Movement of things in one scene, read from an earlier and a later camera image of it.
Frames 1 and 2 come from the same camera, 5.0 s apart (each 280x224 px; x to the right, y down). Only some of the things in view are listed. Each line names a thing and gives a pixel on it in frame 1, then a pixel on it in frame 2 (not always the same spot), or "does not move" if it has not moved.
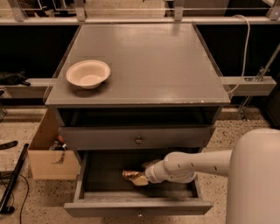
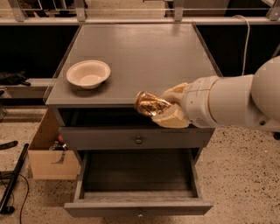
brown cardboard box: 51,164 does not move
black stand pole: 8,210 does not move
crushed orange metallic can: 129,174 → 149,103
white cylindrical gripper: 151,173 → 196,101
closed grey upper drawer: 136,137 does not move
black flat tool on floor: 9,144 does not move
